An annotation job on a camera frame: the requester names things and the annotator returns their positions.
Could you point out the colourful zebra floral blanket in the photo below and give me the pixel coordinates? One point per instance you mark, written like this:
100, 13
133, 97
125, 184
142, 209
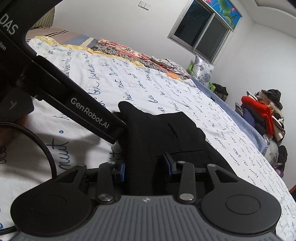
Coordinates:
120, 49

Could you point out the striped pillow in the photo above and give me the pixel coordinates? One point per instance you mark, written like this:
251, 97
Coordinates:
46, 22

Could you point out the dark bag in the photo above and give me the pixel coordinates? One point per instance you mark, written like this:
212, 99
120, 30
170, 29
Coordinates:
220, 91

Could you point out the pile of clothes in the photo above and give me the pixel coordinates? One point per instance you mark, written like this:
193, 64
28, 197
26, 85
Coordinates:
259, 120

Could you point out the black garment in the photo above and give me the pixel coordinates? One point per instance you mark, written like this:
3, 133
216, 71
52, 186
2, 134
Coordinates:
282, 157

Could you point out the white script-printed bed sheet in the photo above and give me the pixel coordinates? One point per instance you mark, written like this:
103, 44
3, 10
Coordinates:
138, 76

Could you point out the wooden door frame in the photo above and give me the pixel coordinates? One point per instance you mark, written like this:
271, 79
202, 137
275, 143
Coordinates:
292, 191

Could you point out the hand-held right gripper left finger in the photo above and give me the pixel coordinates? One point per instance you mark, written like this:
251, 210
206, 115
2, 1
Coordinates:
122, 172

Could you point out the white light switch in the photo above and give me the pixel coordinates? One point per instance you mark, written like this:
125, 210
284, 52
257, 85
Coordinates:
144, 4

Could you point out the floral pillow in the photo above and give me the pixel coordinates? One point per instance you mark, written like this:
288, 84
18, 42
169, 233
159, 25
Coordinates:
203, 69

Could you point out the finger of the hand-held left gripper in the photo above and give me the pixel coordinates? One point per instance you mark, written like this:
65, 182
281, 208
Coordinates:
92, 109

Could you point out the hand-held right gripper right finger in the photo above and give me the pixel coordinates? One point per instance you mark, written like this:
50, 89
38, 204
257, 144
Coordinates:
167, 165

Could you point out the lotus print window shade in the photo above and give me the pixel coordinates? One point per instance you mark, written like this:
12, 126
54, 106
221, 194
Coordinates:
225, 10

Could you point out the black pants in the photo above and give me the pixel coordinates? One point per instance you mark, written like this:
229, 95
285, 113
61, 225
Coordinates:
150, 129

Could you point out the window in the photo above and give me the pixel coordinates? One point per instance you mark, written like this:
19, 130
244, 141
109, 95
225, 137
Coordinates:
198, 30

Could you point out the striped mattress cover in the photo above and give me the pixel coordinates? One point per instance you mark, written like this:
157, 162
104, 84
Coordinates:
69, 37

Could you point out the red garment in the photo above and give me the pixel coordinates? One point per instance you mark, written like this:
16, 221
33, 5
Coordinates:
254, 104

